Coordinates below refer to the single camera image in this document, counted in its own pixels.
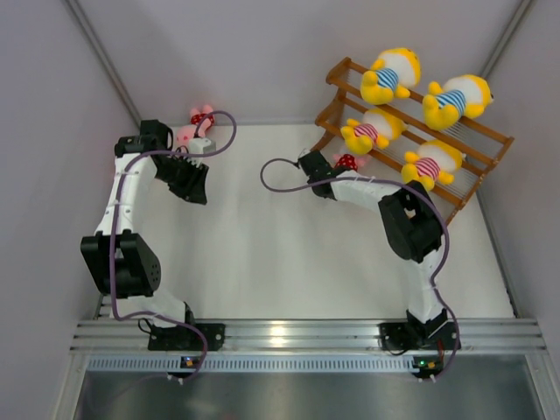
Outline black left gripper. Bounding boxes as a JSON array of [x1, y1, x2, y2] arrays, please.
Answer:
[[154, 154, 208, 206]]

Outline pink plush red dotted dress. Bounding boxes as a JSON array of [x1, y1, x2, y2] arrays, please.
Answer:
[[332, 153, 370, 171]]

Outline yellow plush red stripes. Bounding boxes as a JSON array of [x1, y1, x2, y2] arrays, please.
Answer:
[[340, 108, 408, 155], [401, 139, 466, 192]]

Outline yellow plush blue stripes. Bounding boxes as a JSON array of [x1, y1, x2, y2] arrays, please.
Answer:
[[360, 47, 422, 105], [423, 74, 494, 131]]

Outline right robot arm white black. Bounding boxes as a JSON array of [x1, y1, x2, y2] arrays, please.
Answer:
[[297, 150, 456, 353]]

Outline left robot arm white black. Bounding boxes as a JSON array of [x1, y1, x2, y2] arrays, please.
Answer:
[[80, 111, 215, 350]]

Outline brown wooden shelf rack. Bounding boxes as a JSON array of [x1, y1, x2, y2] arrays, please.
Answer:
[[311, 57, 515, 223]]

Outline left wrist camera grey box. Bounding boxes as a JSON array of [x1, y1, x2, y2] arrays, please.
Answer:
[[187, 137, 216, 155]]

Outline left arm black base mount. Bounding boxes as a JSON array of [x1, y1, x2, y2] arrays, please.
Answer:
[[148, 323, 226, 352]]

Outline grey slotted cable duct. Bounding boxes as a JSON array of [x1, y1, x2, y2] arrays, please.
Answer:
[[85, 354, 530, 373]]

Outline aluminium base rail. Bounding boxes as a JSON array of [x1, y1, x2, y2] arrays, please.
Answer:
[[70, 318, 547, 354]]

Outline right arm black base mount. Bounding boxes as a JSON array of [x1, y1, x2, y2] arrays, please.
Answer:
[[379, 321, 461, 353]]

